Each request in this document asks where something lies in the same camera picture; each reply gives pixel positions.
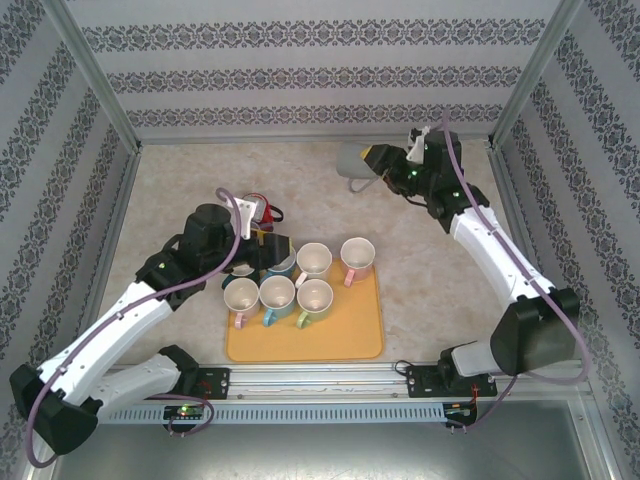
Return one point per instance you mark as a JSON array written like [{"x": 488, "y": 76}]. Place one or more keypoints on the red mug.
[{"x": 272, "y": 212}]

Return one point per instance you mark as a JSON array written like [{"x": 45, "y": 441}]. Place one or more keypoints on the light blue mug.
[{"x": 276, "y": 294}]

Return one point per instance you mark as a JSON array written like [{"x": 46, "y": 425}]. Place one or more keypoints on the grey mug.
[{"x": 350, "y": 160}]

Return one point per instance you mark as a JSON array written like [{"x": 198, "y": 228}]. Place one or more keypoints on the white faceted mug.
[{"x": 314, "y": 259}]

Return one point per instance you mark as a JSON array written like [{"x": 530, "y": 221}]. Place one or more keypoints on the small circuit board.
[
  {"x": 457, "y": 411},
  {"x": 185, "y": 412}
]

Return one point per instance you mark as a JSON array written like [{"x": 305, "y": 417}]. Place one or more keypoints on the orange plastic tray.
[{"x": 350, "y": 325}]

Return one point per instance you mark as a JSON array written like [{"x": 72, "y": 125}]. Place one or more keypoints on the grey metal sheet panel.
[{"x": 320, "y": 455}]

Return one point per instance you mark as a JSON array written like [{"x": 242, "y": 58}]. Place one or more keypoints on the teal blue faceted mug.
[{"x": 285, "y": 270}]

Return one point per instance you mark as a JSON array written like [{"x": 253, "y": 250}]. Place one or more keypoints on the left small circuit board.
[{"x": 185, "y": 412}]

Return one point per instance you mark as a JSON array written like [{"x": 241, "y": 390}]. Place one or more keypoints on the right small circuit board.
[{"x": 457, "y": 411}]

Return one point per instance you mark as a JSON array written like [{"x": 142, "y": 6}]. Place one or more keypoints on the aluminium mounting rail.
[{"x": 320, "y": 382}]

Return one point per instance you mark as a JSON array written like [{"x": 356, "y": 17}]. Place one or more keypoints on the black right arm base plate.
[{"x": 420, "y": 382}]

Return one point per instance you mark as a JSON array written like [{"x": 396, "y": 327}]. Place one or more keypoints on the light pink smooth mug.
[{"x": 241, "y": 295}]

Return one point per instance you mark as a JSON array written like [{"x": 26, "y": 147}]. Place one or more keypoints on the salmon pink faceted mug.
[{"x": 356, "y": 252}]

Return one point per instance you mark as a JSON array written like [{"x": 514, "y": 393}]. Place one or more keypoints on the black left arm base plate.
[{"x": 220, "y": 382}]

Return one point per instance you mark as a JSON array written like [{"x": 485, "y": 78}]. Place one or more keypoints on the aluminium frame post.
[
  {"x": 97, "y": 80},
  {"x": 535, "y": 75}
]

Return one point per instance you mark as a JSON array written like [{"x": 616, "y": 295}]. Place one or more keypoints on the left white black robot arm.
[{"x": 100, "y": 340}]

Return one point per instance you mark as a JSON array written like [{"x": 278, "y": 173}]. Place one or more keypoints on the yellow-green mug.
[{"x": 315, "y": 296}]

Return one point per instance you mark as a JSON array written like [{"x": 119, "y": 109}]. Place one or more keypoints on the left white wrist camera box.
[{"x": 245, "y": 215}]

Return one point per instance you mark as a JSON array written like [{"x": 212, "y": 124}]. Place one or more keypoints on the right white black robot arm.
[{"x": 500, "y": 260}]

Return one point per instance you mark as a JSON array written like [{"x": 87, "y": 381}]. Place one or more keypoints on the aluminium table side rail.
[
  {"x": 125, "y": 190},
  {"x": 504, "y": 180}
]

